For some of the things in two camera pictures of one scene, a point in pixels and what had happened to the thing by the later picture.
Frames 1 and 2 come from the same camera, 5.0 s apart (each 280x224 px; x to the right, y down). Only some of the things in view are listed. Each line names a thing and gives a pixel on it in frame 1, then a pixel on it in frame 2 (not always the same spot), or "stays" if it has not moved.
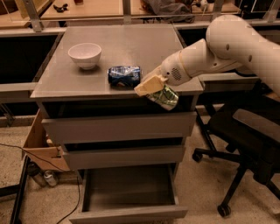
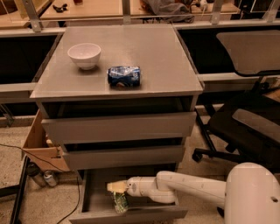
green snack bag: x=166 y=97 -> x=121 y=202
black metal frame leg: x=17 y=190 stays
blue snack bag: x=124 y=77 stays
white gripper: x=171 y=70 -> x=134 y=185
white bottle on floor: x=50 y=178 stays
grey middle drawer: x=124 y=156 stays
